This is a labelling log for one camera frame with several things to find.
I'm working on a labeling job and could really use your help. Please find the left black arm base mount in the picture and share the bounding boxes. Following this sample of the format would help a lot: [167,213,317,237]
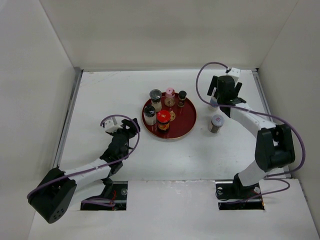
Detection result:
[80,178,128,211]

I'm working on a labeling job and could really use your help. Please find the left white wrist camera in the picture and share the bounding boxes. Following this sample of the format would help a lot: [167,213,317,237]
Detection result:
[101,117,122,134]

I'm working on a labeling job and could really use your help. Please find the tall silver lid jar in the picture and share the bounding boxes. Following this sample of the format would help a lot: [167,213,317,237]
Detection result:
[209,95,219,111]

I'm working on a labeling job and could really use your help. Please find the small black cap spice bottle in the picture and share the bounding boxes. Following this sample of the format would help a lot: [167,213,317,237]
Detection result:
[177,90,187,108]

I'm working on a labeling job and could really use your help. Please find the pink lid spice jar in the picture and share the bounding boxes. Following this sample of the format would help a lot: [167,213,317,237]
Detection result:
[164,87,175,107]

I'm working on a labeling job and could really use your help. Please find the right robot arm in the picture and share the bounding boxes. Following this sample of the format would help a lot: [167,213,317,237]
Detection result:
[208,75,296,198]

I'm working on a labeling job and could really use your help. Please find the clear cap salt grinder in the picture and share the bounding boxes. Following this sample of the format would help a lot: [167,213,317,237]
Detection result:
[149,89,162,113]

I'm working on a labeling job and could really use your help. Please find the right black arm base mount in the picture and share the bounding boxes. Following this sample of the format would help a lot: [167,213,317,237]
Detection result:
[215,179,265,211]

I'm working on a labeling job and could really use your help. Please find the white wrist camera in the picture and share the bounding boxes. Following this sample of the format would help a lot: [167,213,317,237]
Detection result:
[101,117,122,134]
[225,67,241,82]

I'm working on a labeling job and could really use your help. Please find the purple cable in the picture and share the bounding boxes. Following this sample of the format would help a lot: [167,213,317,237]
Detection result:
[195,61,306,203]
[26,114,141,209]

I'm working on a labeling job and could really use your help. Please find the red lid chili sauce jar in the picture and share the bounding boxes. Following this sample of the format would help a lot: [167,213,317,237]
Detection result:
[156,110,171,132]

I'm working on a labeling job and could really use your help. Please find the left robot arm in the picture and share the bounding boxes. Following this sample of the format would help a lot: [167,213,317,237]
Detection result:
[27,114,141,224]

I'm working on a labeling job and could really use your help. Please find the red round tray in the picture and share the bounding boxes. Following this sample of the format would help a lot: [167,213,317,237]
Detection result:
[141,92,197,140]

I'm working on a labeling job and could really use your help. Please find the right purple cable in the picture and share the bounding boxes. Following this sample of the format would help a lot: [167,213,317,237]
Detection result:
[195,61,306,203]

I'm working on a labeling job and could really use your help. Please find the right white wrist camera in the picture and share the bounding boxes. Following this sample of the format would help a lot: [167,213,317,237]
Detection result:
[225,67,241,82]

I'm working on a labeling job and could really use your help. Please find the black knob cap salt bottle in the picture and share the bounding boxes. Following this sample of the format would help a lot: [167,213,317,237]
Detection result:
[143,104,157,126]

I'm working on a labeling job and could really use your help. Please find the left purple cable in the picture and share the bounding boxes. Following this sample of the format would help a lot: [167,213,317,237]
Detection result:
[26,114,141,209]

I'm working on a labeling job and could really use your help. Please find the white blue lid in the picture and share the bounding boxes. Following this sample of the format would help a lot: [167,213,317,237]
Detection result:
[208,114,225,134]

